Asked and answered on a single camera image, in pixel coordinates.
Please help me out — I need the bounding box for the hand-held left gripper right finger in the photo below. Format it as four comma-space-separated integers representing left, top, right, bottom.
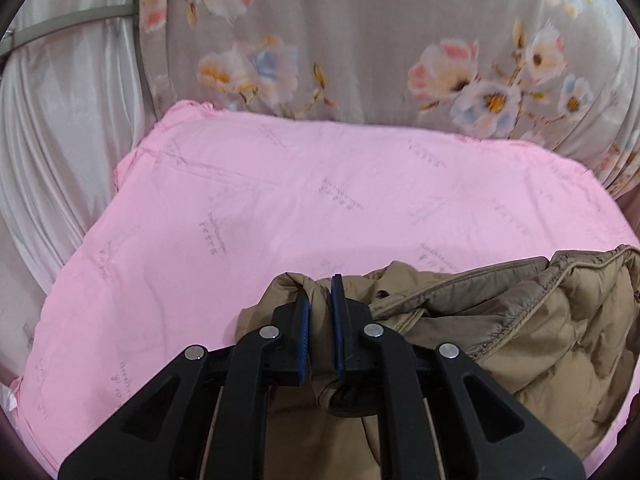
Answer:
330, 274, 586, 480

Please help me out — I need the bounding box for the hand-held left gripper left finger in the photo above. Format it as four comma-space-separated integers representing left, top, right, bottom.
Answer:
57, 290, 313, 480

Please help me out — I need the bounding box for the olive quilted jacket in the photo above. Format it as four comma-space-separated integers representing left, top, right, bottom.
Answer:
235, 244, 640, 480

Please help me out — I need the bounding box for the pink printed bedsheet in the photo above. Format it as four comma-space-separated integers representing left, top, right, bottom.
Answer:
10, 100, 640, 480

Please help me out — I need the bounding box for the grey floral cloth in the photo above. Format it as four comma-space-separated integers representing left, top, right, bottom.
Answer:
137, 0, 640, 196

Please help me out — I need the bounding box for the white satin curtain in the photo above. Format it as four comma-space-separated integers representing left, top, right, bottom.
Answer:
0, 0, 161, 301

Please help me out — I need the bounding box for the grey band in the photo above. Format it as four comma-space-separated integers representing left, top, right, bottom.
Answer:
0, 5, 138, 58

